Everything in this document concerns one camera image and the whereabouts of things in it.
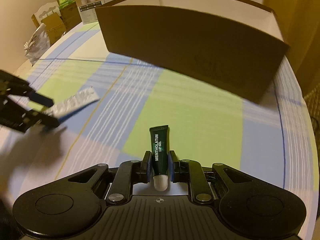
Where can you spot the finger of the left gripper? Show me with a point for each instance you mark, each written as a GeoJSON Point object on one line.
{"type": "Point", "coordinates": [13, 85]}
{"type": "Point", "coordinates": [15, 117]}

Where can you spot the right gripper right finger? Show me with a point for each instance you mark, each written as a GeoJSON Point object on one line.
{"type": "Point", "coordinates": [191, 173]}

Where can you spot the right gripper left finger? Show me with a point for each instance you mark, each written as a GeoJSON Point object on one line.
{"type": "Point", "coordinates": [127, 175]}

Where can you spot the dark green lip gel tube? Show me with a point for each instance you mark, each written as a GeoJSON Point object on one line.
{"type": "Point", "coordinates": [159, 162]}

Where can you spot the white cream tube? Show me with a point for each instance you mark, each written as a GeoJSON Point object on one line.
{"type": "Point", "coordinates": [72, 105]}

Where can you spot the white plastic bag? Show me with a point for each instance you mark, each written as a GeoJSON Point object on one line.
{"type": "Point", "coordinates": [37, 45]}

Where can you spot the white chair back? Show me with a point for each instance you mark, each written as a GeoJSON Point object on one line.
{"type": "Point", "coordinates": [44, 11]}

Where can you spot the brown cardboard boxes stack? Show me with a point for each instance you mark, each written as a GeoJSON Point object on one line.
{"type": "Point", "coordinates": [57, 25]}

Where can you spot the green tissue packs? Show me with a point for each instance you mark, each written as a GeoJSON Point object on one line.
{"type": "Point", "coordinates": [65, 0]}

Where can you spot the large brown cardboard box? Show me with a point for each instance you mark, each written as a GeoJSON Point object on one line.
{"type": "Point", "coordinates": [235, 45]}

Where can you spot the quilted gold chair cushion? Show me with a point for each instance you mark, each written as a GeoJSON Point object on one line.
{"type": "Point", "coordinates": [312, 102]}

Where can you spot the wooden door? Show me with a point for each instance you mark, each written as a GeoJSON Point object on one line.
{"type": "Point", "coordinates": [299, 24]}

